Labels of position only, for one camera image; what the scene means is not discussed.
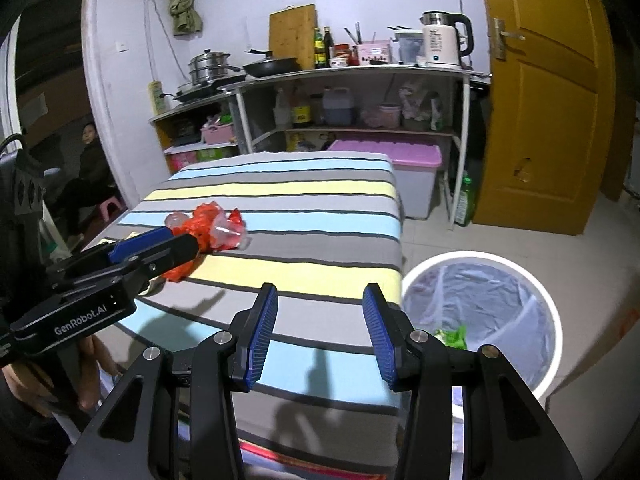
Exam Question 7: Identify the colourful striped mat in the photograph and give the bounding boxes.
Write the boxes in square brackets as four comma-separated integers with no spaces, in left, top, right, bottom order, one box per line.
[237,437,401,478]

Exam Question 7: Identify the steel steamer pot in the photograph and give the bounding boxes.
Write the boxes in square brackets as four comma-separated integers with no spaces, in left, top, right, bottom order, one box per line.
[187,49,242,85]

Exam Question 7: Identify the yellow wooden door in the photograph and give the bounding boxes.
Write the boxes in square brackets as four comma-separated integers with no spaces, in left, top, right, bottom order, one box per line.
[472,0,618,237]

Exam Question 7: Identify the pink basket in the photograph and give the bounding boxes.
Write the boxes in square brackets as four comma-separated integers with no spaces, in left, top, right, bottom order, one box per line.
[201,119,238,144]

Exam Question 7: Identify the crumpled plastic bags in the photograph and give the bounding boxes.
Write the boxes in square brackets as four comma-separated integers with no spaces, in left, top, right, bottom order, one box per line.
[400,82,436,121]

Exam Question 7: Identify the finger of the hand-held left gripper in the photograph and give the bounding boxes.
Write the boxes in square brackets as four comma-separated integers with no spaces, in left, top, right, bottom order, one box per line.
[117,232,202,286]
[105,226,173,265]

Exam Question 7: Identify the pink lid storage box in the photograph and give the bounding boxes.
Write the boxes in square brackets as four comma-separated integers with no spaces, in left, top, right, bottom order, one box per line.
[327,139,443,221]

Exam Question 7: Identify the green snack packet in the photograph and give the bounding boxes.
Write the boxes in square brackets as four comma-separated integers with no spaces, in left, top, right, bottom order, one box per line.
[432,325,468,351]

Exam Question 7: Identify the black frying pan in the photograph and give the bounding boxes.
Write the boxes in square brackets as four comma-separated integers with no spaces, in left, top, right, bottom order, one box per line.
[243,49,302,78]

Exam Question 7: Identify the blue liquid jug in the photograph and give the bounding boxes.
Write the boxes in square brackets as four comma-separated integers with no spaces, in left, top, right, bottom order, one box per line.
[322,86,357,127]

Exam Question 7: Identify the small wooden shelf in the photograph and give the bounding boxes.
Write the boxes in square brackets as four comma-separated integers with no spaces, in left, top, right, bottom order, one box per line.
[148,95,241,176]

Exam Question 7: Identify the metal door handle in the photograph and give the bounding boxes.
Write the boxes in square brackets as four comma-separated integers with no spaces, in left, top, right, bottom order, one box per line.
[492,18,527,61]

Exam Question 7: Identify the white plastic bottle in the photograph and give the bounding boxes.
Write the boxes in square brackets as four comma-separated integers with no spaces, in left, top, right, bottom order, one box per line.
[272,89,292,130]

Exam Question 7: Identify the person's left hand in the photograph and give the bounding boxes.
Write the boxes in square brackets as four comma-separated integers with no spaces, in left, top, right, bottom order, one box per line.
[75,334,122,411]

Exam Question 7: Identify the clear plastic bin liner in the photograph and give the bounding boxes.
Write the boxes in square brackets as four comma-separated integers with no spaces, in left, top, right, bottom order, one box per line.
[404,260,555,386]

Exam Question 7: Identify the black induction cooker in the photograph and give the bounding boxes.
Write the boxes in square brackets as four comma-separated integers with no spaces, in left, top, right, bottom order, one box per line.
[172,76,248,103]

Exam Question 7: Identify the white electric kettle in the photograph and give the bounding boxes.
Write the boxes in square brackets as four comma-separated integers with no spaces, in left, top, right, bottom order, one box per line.
[419,10,474,70]

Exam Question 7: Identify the pink plastic container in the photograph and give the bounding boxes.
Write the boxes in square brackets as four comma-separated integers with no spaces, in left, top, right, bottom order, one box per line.
[375,103,403,129]

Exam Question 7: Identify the white shelf unit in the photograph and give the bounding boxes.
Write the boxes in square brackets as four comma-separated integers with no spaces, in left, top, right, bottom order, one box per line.
[220,66,493,231]

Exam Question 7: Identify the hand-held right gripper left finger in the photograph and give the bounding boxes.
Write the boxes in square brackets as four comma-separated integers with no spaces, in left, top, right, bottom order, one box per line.
[66,282,279,480]

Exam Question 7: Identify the green plastic bottle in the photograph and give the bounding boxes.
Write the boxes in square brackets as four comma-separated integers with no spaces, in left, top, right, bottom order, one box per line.
[454,171,476,227]

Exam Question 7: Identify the white water pitcher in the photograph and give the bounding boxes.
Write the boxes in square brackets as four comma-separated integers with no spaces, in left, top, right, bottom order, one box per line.
[394,29,426,65]

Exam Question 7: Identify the pink utensil box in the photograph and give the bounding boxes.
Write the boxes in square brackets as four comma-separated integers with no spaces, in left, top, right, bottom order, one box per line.
[356,39,392,66]

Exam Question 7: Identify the striped tablecloth table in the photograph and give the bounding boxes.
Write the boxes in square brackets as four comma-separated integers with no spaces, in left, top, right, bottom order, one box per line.
[100,152,405,461]

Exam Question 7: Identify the white cabinet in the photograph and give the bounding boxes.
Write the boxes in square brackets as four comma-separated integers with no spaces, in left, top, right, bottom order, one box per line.
[542,280,640,480]

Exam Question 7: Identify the wooden cutting board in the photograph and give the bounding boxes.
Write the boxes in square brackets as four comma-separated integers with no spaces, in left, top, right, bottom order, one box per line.
[268,3,318,72]

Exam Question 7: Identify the pink plastic stool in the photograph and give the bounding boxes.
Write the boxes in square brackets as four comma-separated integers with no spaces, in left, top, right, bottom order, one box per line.
[92,196,127,223]

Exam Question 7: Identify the yellow label oil bottle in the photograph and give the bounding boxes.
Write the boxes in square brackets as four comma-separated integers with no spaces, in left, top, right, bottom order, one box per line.
[291,85,312,128]

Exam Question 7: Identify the dark chopsticks bundle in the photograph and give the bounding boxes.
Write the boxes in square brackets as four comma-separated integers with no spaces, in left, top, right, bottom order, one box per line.
[343,22,376,45]

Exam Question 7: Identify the red plastic bag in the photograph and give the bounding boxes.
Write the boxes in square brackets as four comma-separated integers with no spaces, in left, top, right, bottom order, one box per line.
[162,202,250,282]

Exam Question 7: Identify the white trash bin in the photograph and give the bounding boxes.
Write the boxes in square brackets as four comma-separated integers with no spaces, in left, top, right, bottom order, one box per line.
[401,251,563,480]

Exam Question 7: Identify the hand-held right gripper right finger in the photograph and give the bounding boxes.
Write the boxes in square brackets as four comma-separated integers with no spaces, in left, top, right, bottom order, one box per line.
[361,282,585,480]

